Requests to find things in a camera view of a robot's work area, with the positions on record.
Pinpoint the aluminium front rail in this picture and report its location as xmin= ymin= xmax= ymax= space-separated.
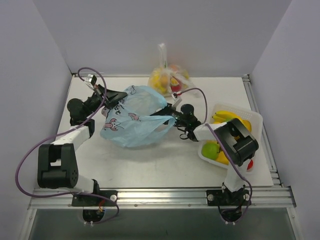
xmin=29 ymin=187 xmax=296 ymax=209

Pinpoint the red fake bell pepper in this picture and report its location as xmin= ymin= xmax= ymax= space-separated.
xmin=247 ymin=159 xmax=254 ymax=171

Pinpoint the white plastic basket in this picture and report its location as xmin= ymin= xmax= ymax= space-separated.
xmin=198 ymin=102 xmax=263 ymax=169

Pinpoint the purple cable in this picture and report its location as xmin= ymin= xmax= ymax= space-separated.
xmin=15 ymin=66 xmax=120 ymax=224
xmin=178 ymin=87 xmax=253 ymax=221

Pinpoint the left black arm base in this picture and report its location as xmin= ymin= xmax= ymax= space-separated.
xmin=71 ymin=189 xmax=120 ymax=226

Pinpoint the yellow fake bell pepper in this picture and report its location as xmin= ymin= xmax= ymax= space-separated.
xmin=215 ymin=151 xmax=229 ymax=165

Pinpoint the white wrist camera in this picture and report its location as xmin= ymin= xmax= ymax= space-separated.
xmin=171 ymin=91 xmax=182 ymax=108
xmin=84 ymin=74 xmax=97 ymax=88

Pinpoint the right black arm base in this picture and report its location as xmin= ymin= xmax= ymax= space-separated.
xmin=206 ymin=186 xmax=252 ymax=225

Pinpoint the clear tied bag of fruits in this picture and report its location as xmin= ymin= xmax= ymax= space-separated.
xmin=147 ymin=43 xmax=195 ymax=97

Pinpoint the light blue plastic bag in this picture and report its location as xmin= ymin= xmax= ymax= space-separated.
xmin=100 ymin=85 xmax=176 ymax=148

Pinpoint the yellow fake banana bunch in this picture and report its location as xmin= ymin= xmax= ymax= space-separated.
xmin=211 ymin=110 xmax=252 ymax=132

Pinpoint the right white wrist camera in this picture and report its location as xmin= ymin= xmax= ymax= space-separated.
xmin=171 ymin=91 xmax=182 ymax=108

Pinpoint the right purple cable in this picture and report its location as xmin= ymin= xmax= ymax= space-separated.
xmin=178 ymin=87 xmax=253 ymax=221

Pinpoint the green fake apple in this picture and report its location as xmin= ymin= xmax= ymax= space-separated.
xmin=201 ymin=142 xmax=220 ymax=161

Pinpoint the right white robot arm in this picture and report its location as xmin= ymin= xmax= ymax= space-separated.
xmin=153 ymin=103 xmax=259 ymax=205

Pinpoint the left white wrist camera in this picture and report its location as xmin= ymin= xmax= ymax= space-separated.
xmin=84 ymin=74 xmax=97 ymax=88

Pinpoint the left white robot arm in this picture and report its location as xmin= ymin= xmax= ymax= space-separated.
xmin=37 ymin=84 xmax=128 ymax=206

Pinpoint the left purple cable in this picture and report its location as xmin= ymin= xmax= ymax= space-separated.
xmin=15 ymin=66 xmax=120 ymax=224

